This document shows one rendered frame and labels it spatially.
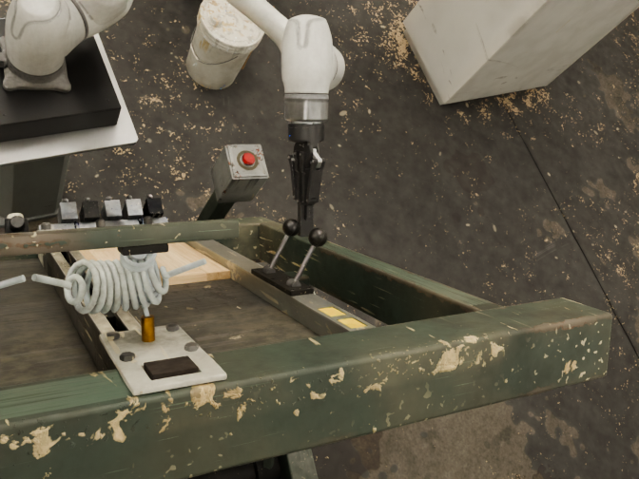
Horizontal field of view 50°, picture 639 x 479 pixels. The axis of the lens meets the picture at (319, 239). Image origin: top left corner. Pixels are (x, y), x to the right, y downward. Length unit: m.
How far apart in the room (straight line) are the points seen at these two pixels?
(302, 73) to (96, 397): 0.84
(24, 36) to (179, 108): 1.36
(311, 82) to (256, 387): 0.77
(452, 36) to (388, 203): 0.98
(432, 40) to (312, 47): 2.59
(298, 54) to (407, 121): 2.44
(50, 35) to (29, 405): 1.40
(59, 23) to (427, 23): 2.41
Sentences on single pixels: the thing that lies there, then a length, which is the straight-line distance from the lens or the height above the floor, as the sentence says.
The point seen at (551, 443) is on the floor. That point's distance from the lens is 3.56.
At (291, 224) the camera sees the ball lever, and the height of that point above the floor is 1.45.
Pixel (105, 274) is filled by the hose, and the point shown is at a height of 1.88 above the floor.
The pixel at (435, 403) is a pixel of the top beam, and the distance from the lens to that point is 0.90.
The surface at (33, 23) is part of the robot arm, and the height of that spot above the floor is 1.10.
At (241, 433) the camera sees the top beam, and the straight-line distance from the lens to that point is 0.77.
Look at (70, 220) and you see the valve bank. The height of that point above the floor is 0.75.
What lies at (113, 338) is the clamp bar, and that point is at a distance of 0.87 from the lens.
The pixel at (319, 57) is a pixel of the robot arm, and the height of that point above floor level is 1.67.
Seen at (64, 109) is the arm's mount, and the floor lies 0.85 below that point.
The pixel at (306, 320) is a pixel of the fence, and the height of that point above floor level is 1.56.
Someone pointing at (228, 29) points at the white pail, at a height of 0.36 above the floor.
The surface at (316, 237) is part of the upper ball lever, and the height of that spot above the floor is 1.55.
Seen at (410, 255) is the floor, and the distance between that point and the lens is 3.37.
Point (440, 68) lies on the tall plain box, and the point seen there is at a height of 0.16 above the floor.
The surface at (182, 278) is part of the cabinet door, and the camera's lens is 1.54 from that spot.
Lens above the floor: 2.64
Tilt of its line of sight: 56 degrees down
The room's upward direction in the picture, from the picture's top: 46 degrees clockwise
